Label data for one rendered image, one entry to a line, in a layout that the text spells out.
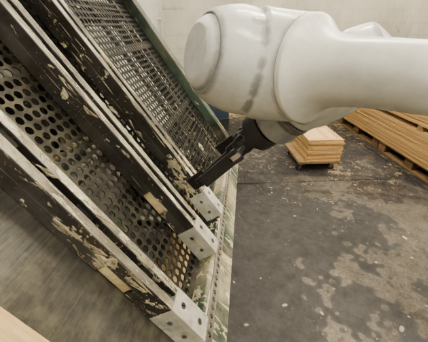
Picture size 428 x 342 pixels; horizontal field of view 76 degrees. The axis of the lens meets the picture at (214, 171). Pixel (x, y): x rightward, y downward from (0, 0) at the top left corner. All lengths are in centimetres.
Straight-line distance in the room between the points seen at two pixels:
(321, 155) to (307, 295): 188
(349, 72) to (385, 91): 3
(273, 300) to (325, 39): 183
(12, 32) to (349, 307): 209
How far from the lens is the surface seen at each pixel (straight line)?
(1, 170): 59
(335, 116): 42
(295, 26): 27
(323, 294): 212
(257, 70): 27
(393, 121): 428
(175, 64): 172
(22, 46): 84
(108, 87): 98
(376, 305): 220
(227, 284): 97
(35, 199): 59
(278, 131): 46
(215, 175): 52
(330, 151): 349
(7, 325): 53
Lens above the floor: 158
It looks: 28 degrees down
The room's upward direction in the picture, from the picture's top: straight up
